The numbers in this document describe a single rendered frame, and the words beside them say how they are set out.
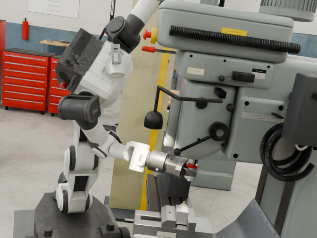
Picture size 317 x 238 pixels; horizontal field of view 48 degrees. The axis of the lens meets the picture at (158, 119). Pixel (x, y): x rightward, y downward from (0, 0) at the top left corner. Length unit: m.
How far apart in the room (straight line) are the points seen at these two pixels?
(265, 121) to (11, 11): 9.89
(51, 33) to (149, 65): 7.66
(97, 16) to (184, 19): 9.20
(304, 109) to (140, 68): 2.14
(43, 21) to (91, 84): 9.12
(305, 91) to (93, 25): 9.50
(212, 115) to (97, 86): 0.52
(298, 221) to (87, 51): 1.11
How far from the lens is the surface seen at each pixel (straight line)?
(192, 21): 1.23
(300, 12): 1.37
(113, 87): 1.57
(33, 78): 6.23
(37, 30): 10.68
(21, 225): 2.59
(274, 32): 1.31
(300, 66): 1.39
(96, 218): 2.35
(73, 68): 1.56
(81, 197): 2.20
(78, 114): 1.50
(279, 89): 1.37
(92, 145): 1.69
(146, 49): 1.44
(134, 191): 3.46
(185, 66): 1.25
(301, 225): 1.53
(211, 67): 1.27
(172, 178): 1.93
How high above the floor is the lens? 1.81
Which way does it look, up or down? 15 degrees down
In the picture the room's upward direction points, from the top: 8 degrees clockwise
